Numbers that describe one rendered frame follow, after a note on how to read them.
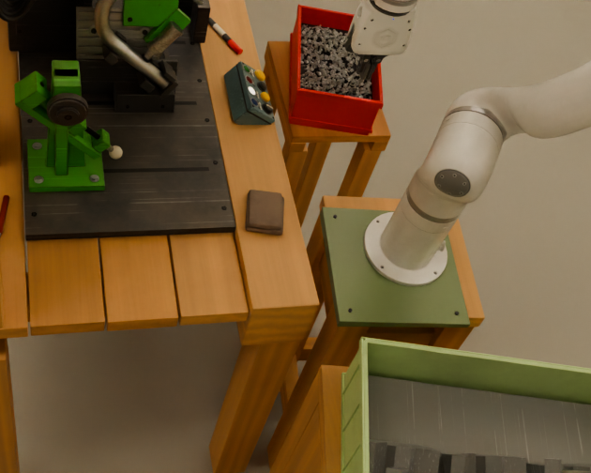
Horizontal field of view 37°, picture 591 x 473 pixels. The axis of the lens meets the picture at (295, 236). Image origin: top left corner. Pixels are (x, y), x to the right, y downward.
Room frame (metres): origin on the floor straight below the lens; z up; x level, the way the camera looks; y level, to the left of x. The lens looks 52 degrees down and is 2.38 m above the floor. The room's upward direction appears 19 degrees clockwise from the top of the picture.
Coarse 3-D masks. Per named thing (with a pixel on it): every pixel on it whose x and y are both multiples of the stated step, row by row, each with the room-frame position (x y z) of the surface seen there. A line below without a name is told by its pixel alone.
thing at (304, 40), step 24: (312, 24) 1.87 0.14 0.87; (336, 24) 1.89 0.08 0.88; (312, 48) 1.77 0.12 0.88; (336, 48) 1.81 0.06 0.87; (312, 72) 1.69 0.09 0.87; (336, 72) 1.72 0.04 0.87; (312, 96) 1.57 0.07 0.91; (336, 96) 1.59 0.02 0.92; (360, 96) 1.66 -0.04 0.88; (312, 120) 1.58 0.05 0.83; (336, 120) 1.60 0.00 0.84; (360, 120) 1.61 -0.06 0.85
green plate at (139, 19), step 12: (132, 0) 1.43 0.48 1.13; (144, 0) 1.44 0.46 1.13; (156, 0) 1.45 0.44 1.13; (168, 0) 1.46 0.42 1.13; (132, 12) 1.42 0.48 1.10; (144, 12) 1.44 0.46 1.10; (156, 12) 1.45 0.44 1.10; (168, 12) 1.46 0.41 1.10; (132, 24) 1.42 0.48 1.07; (144, 24) 1.43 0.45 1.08; (156, 24) 1.44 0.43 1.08
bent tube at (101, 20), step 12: (108, 0) 1.38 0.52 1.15; (96, 12) 1.37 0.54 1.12; (108, 12) 1.38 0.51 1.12; (96, 24) 1.36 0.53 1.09; (108, 24) 1.37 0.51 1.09; (108, 36) 1.36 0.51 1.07; (120, 48) 1.37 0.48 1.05; (132, 60) 1.37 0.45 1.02; (144, 72) 1.38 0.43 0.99; (156, 72) 1.39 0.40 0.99
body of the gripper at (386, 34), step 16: (368, 0) 1.26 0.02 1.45; (368, 16) 1.24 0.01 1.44; (384, 16) 1.24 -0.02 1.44; (400, 16) 1.25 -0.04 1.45; (352, 32) 1.27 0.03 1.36; (368, 32) 1.24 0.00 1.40; (384, 32) 1.25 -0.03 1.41; (400, 32) 1.26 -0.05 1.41; (352, 48) 1.23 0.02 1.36; (368, 48) 1.24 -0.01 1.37; (384, 48) 1.25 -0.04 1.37; (400, 48) 1.27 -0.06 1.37
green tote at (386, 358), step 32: (384, 352) 0.94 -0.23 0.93; (416, 352) 0.96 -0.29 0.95; (448, 352) 0.97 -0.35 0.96; (352, 384) 0.89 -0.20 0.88; (448, 384) 0.98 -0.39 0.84; (480, 384) 1.00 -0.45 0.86; (512, 384) 1.01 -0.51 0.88; (544, 384) 1.02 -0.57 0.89; (576, 384) 1.04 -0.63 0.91; (352, 416) 0.82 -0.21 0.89; (352, 448) 0.76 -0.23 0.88
